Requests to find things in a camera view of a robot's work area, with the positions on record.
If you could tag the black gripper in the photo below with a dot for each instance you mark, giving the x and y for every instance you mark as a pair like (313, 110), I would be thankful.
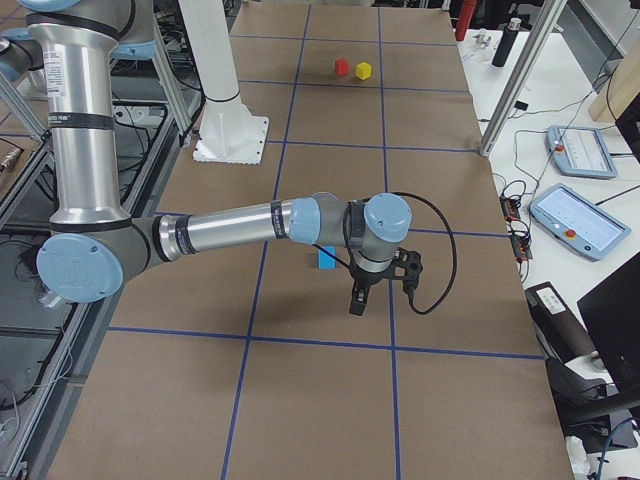
(366, 280)

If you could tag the blue block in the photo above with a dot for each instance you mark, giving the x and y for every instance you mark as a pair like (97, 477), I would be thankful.
(326, 258)

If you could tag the yellow block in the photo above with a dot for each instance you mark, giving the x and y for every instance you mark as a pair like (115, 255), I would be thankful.
(363, 71)

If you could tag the red block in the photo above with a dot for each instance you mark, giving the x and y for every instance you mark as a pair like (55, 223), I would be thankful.
(341, 67)

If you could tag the lower small circuit board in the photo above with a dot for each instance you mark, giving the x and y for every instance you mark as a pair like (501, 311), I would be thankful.
(521, 248)

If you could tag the small circuit board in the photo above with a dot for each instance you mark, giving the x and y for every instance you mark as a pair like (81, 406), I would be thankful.
(510, 208)
(521, 248)

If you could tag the upper small circuit board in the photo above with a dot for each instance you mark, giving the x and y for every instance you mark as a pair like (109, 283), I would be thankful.
(510, 208)

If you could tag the lower teach pendant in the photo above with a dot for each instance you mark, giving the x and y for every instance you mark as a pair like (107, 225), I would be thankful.
(578, 223)

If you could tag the teach pendant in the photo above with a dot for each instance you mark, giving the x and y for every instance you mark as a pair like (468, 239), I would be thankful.
(580, 152)
(578, 223)

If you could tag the black monitor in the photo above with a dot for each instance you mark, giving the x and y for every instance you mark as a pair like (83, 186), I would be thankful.
(610, 312)

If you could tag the upper teach pendant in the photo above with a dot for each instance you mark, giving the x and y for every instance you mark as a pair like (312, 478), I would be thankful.
(580, 152)

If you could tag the black bottle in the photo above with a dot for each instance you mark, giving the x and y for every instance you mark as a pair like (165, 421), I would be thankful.
(507, 40)

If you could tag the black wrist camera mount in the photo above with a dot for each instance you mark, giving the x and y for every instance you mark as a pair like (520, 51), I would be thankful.
(408, 269)

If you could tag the aluminium frame post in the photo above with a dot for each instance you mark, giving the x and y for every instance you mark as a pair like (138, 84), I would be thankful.
(536, 40)

